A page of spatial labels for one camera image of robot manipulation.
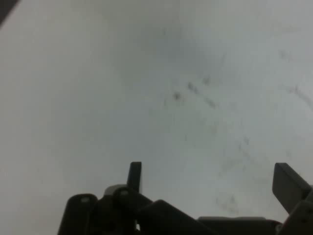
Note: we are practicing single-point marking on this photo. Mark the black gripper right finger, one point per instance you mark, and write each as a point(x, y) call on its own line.
point(291, 188)

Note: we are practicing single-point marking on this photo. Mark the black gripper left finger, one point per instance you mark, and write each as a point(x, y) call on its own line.
point(117, 213)

